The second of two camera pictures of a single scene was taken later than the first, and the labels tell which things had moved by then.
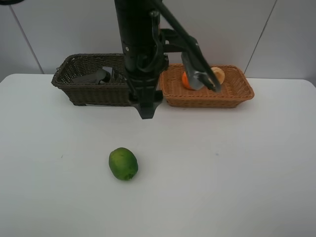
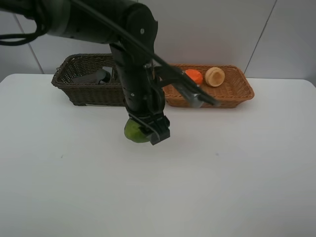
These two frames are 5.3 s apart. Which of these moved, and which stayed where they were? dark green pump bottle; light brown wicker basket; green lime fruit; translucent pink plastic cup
Moved: green lime fruit
Stayed: light brown wicker basket; translucent pink plastic cup; dark green pump bottle
